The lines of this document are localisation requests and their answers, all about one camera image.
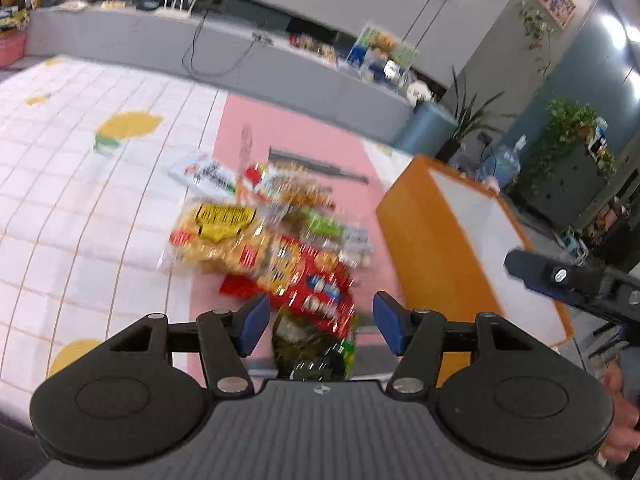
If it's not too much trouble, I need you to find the person's right hand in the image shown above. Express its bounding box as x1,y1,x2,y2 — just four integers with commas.
599,362,640,465

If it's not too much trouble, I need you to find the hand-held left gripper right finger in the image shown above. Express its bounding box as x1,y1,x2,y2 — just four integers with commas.
372,290,532,397

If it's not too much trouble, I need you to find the hanging ivy plant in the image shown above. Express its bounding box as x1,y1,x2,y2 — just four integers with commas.
516,1,557,79

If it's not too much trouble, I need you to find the green printed gift box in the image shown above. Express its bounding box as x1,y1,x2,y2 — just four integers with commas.
346,24,420,82

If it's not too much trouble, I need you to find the orange storage box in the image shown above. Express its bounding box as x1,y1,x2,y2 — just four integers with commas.
375,154,576,378

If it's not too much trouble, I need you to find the dark grey cabinet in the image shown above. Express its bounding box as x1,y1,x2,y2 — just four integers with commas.
529,135,619,227

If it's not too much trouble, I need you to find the long-leaf plant in black pot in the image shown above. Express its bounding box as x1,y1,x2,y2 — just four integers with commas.
439,66,517,164

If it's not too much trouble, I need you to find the bushy green leafy plant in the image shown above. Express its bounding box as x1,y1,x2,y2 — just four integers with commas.
524,96,617,197

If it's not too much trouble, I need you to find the yellow cracker snack bag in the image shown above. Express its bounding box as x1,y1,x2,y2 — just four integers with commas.
159,197,283,280

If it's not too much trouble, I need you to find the blue water bottle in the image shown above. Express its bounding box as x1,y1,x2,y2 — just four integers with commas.
474,135,524,189

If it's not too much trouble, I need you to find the checked lemon print tablecloth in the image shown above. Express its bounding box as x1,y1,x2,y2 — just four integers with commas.
0,55,418,441

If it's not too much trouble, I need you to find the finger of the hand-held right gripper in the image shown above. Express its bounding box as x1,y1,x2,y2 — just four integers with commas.
504,249,604,309

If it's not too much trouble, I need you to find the pink mat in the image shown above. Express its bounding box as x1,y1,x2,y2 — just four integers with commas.
212,92,401,378

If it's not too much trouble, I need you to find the blue-grey trash bin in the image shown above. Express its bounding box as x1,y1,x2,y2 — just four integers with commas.
394,99,459,159

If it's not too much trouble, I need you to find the white snack packet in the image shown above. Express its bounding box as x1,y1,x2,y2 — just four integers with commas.
167,152,240,197

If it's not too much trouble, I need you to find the pink basket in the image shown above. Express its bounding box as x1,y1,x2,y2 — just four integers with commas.
0,29,29,67

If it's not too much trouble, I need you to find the dark green snack bag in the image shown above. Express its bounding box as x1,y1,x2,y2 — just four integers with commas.
270,307,360,382

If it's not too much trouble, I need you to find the red snack bag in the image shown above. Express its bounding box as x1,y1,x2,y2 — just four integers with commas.
220,235,357,338

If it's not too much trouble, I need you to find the framed picture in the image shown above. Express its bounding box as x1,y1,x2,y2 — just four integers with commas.
535,0,577,31

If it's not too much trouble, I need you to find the grey TV cabinet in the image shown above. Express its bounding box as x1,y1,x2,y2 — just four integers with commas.
24,5,451,142

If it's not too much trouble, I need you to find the orange clear snack bag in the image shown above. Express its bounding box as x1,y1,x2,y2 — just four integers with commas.
252,161,337,212

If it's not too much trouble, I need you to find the pile of small snack packets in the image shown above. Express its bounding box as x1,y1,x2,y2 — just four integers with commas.
287,31,339,64

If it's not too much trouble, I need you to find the light green snack packet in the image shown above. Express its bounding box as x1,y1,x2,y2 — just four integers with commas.
294,206,347,242

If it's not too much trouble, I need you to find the dark long bar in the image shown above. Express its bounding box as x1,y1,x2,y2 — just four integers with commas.
267,145,372,184

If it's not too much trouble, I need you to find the clear packet of white balls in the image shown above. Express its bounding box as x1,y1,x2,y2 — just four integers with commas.
339,224,375,269

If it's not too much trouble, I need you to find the black cable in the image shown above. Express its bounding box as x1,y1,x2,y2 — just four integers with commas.
181,9,267,79

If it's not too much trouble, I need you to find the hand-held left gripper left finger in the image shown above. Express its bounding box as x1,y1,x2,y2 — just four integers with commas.
107,292,272,399

